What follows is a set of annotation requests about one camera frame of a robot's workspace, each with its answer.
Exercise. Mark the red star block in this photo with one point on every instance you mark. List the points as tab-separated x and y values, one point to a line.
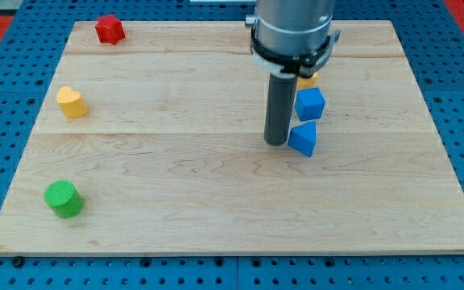
109	29

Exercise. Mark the yellow heart block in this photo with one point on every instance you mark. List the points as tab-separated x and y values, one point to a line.
71	103

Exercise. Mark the light wooden board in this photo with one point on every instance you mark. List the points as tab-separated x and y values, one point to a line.
170	160

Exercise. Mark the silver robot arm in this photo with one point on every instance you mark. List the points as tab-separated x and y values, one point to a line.
291	38

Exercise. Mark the blue triangle block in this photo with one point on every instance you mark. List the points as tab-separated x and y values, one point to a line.
303	138

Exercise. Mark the yellow block behind arm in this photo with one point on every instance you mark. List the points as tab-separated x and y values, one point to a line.
307	83

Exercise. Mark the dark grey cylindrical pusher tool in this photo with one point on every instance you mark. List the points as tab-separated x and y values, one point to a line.
280	99

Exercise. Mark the green cylinder block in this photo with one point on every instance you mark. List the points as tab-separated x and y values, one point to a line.
63	199

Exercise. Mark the blue cube block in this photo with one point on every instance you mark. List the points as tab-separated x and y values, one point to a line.
310	104

